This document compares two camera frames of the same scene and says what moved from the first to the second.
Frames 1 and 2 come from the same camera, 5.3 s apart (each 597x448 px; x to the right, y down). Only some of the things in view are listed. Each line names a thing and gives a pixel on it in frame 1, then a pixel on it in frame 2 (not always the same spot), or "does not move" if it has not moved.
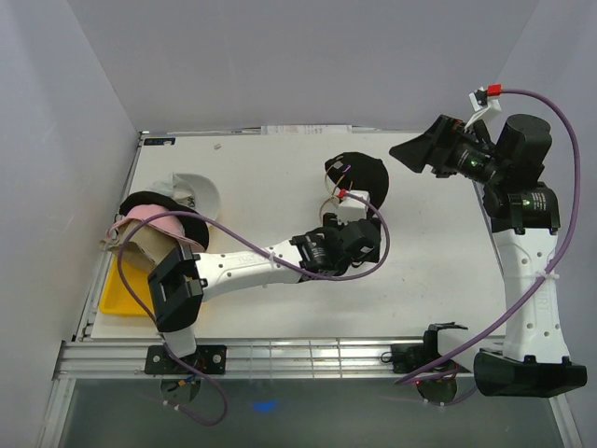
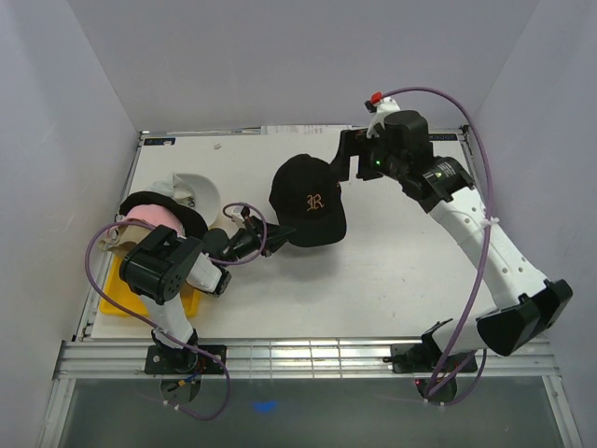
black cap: (360, 172) to (306, 195)
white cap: (190, 190) does not move
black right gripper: (436, 147) to (353, 143)
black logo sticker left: (159, 141) does not move
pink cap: (165, 224) does not move
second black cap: (196, 230) does not move
